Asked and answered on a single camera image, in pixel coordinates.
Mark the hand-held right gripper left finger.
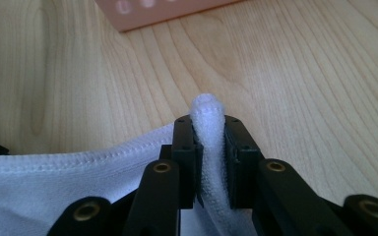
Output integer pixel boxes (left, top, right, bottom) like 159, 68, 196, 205
158, 114, 205, 210

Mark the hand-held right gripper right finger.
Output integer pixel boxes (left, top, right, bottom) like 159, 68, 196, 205
223, 114, 266, 210

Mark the pink plastic basket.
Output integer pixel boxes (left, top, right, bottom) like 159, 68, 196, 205
93, 0, 244, 33

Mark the white cat-print towel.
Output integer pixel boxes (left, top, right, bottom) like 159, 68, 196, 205
0, 92, 260, 236

